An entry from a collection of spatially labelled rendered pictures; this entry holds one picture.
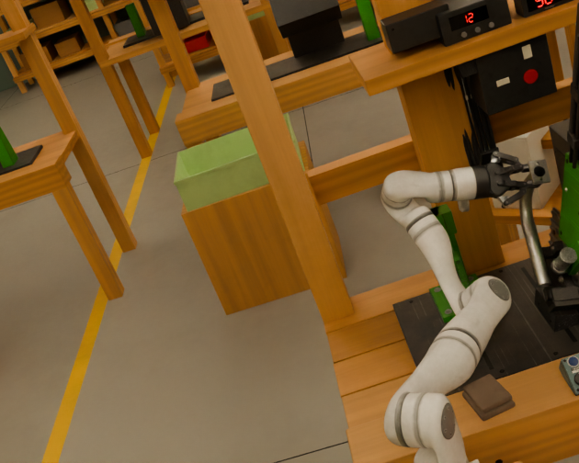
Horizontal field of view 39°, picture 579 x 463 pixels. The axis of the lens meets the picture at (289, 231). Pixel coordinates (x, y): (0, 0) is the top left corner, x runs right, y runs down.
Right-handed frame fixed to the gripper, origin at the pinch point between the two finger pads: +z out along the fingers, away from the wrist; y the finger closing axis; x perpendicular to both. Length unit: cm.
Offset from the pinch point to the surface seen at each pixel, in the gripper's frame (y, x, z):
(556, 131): 13.9, 9.7, 12.1
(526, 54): 26.9, -6.9, 2.5
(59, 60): 526, 806, -287
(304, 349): 0, 202, -46
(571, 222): -12.1, 0.2, 6.2
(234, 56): 38, -1, -64
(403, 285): -10, 52, -24
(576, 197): -8.1, -5.7, 6.3
